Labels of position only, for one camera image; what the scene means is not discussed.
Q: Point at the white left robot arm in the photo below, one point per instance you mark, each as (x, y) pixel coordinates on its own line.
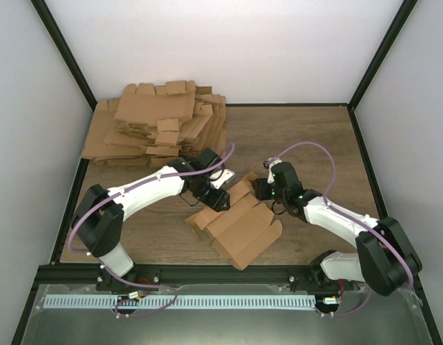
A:
(99, 217)

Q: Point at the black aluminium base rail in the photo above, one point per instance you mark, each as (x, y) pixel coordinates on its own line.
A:
(310, 278)

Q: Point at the black right frame post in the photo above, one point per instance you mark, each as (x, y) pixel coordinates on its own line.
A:
(403, 13)

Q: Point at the brown cardboard box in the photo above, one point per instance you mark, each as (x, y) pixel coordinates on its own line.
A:
(243, 232)

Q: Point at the grey metal front plate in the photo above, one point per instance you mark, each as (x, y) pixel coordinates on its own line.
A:
(362, 318)

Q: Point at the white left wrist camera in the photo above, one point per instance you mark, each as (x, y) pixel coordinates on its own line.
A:
(221, 177)

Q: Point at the light blue slotted strip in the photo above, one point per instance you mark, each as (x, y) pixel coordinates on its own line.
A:
(183, 302)

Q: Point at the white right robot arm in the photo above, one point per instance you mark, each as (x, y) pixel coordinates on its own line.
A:
(385, 258)

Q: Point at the black left frame post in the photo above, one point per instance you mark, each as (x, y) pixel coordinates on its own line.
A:
(52, 28)

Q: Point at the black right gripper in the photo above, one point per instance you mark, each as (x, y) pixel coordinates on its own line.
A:
(261, 192)

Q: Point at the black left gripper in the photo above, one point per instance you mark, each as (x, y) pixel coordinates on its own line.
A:
(216, 201)

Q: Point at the black frame post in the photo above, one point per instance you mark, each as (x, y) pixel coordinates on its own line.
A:
(403, 13)
(52, 28)

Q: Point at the stack of flat cardboard boxes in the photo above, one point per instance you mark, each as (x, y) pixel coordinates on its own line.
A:
(150, 125)

